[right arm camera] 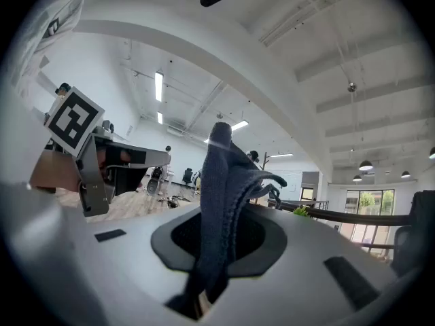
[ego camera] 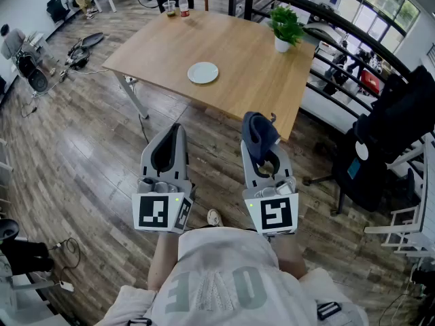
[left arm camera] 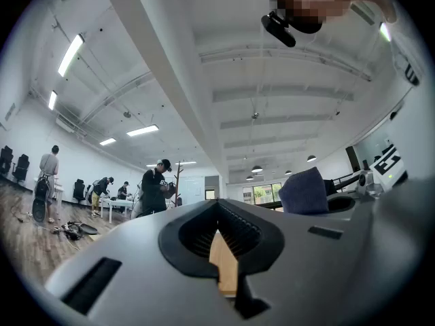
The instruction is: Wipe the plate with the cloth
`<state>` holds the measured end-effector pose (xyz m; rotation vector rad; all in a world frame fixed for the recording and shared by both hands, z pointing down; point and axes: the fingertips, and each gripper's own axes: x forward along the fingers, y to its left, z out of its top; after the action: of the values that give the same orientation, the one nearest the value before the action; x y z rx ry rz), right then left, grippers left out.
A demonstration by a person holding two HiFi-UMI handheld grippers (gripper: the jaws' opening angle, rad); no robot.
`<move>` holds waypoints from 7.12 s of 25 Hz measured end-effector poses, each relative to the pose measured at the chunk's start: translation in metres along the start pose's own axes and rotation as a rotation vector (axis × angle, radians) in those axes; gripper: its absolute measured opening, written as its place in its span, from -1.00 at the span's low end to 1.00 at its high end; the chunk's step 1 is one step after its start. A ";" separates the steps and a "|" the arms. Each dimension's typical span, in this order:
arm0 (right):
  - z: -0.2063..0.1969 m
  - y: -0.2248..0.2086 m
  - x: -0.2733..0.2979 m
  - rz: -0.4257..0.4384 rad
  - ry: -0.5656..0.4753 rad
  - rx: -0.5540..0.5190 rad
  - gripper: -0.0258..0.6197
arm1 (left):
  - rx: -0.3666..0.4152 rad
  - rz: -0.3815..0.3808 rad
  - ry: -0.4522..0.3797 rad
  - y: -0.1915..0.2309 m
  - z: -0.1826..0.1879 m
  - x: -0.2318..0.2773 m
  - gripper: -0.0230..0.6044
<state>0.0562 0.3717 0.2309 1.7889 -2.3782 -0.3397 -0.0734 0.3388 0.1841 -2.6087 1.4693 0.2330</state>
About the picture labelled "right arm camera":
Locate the person's left hand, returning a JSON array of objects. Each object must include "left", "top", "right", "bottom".
[{"left": 97, "top": 147, "right": 133, "bottom": 167}]

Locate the person's white shirt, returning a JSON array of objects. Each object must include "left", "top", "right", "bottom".
[{"left": 10, "top": 0, "right": 90, "bottom": 91}]

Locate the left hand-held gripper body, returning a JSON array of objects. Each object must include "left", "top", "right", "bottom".
[{"left": 43, "top": 86, "right": 150, "bottom": 217}]

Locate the person's left forearm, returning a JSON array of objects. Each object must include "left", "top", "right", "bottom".
[{"left": 29, "top": 151, "right": 82, "bottom": 194}]

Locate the brown wooden coat rack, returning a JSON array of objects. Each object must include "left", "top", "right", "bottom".
[{"left": 259, "top": 151, "right": 273, "bottom": 173}]

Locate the dark blue cloth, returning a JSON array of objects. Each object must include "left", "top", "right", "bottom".
[{"left": 166, "top": 122, "right": 288, "bottom": 321}]

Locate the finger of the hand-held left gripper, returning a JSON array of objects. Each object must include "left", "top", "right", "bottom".
[{"left": 94, "top": 134, "right": 172, "bottom": 167}]

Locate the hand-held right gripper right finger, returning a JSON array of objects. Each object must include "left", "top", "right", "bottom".
[{"left": 203, "top": 202, "right": 400, "bottom": 326}]

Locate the large window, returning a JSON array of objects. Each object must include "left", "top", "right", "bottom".
[{"left": 345, "top": 189, "right": 396, "bottom": 217}]

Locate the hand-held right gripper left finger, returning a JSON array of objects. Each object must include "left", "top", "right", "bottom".
[{"left": 66, "top": 202, "right": 207, "bottom": 326}]

